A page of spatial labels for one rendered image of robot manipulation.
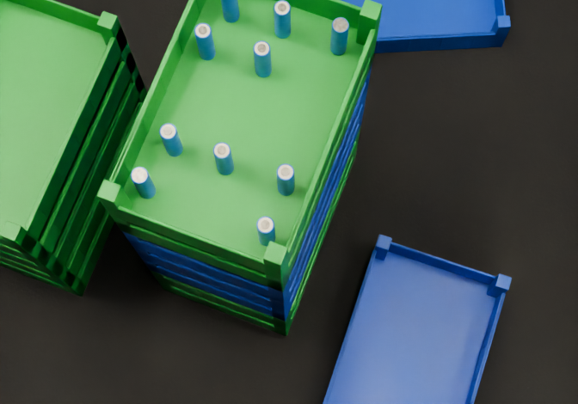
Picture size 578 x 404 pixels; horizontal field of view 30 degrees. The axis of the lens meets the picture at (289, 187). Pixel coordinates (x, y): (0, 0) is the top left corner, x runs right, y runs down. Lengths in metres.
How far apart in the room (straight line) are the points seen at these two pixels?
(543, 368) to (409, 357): 0.20
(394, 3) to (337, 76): 0.58
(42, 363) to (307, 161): 0.64
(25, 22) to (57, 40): 0.05
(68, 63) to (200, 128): 0.28
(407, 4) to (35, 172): 0.70
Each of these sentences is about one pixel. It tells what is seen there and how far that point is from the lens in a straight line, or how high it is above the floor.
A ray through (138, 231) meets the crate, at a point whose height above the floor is 0.44.
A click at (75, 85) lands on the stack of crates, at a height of 0.32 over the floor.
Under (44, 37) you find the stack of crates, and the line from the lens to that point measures 1.43.
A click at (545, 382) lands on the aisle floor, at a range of 1.66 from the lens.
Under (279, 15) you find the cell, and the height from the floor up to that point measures 0.55.
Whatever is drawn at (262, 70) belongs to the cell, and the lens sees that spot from 1.18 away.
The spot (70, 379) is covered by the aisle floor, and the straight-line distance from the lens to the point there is 1.65.
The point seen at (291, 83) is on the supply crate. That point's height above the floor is 0.48.
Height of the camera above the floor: 1.61
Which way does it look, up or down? 75 degrees down
